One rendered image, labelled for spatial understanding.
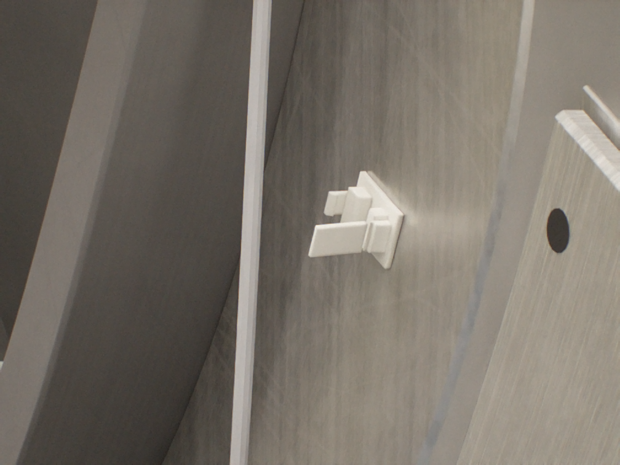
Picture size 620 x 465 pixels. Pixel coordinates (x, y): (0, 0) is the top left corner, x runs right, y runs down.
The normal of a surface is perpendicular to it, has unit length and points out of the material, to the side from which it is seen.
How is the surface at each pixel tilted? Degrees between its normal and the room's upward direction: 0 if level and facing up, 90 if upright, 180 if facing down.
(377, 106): 90
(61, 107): 64
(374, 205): 90
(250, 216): 95
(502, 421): 90
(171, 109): 115
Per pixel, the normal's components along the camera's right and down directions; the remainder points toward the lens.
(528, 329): -0.88, 0.04
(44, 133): 0.42, -0.40
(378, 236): 0.43, 0.50
